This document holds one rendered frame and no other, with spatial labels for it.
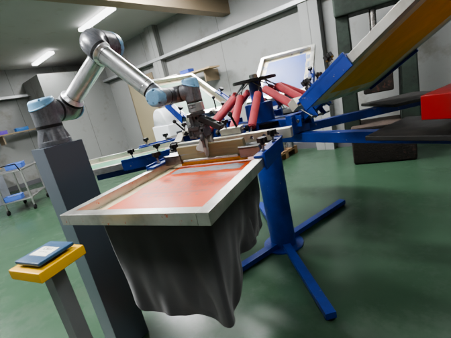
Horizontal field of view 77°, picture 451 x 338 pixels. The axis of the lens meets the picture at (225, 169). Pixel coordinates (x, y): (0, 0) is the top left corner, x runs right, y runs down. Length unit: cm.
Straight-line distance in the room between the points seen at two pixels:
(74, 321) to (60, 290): 11
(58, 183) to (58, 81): 743
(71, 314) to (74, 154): 84
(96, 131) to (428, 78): 777
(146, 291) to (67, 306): 35
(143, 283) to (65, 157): 73
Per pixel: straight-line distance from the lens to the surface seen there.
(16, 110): 972
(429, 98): 127
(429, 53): 482
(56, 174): 155
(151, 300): 123
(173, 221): 79
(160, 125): 675
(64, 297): 94
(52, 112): 160
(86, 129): 893
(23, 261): 91
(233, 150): 129
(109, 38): 148
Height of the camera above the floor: 126
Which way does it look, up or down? 14 degrees down
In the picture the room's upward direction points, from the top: 13 degrees counter-clockwise
